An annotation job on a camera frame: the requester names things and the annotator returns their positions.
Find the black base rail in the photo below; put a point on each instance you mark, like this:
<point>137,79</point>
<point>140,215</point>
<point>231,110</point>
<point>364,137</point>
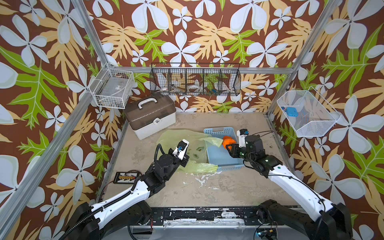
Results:
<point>250,215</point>

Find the white mesh basket right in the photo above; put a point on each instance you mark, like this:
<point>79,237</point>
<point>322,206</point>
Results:
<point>316,115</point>

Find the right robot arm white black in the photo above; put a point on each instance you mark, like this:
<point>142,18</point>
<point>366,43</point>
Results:
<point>322,219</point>

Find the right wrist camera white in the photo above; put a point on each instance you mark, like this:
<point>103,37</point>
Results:
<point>242,134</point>

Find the blue object in mesh basket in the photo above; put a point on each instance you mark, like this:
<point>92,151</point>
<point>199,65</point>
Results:
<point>291,112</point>

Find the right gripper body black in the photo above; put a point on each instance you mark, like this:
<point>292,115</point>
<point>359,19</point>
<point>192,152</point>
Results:
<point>241,153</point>

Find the black wire basket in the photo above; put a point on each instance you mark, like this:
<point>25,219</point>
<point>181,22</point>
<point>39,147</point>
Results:
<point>210,79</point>

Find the small circuit board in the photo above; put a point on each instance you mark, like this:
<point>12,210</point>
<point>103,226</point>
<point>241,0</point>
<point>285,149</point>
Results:
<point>270,234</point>

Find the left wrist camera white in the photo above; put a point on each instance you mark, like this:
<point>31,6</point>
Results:
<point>181,150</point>

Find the yellow-green plastic bag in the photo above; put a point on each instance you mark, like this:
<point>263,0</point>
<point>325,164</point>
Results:
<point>197,150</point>

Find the terminal block board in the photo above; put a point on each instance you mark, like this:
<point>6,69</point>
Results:
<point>125,177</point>

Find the orange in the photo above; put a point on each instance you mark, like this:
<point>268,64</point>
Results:
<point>228,142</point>

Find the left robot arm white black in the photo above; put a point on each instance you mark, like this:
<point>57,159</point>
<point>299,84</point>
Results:
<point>128,207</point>

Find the brown lidded storage box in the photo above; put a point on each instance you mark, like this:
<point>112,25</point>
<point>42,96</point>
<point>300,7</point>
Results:
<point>150,115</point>

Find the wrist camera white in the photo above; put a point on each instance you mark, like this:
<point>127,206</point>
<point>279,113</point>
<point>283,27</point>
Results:
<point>181,150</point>
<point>242,134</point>

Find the light blue plastic basket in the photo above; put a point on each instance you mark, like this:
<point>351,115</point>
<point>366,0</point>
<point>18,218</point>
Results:
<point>219,155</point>

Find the white wire basket left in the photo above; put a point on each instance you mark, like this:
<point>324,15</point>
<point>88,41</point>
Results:
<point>112,87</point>

